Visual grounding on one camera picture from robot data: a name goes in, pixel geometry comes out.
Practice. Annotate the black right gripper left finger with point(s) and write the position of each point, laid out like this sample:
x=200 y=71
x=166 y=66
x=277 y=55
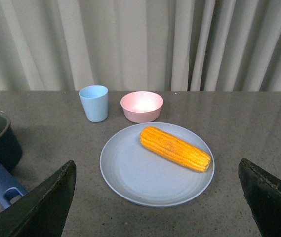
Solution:
x=43 y=211

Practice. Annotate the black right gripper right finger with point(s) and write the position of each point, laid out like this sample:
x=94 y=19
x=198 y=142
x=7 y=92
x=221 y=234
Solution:
x=262 y=192

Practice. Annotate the yellow corn cob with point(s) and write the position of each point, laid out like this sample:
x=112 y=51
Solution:
x=174 y=149

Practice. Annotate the dark blue saucepan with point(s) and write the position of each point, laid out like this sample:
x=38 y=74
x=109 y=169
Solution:
x=10 y=155

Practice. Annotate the light blue plate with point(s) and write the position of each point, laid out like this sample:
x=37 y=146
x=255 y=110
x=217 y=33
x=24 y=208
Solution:
x=145 y=178

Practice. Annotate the light blue cup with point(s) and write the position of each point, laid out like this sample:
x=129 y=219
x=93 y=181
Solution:
x=94 y=100

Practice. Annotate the pink bowl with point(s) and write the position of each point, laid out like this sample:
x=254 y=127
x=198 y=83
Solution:
x=142 y=106

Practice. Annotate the white curtain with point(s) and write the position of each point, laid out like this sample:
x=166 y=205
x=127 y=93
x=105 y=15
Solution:
x=179 y=45

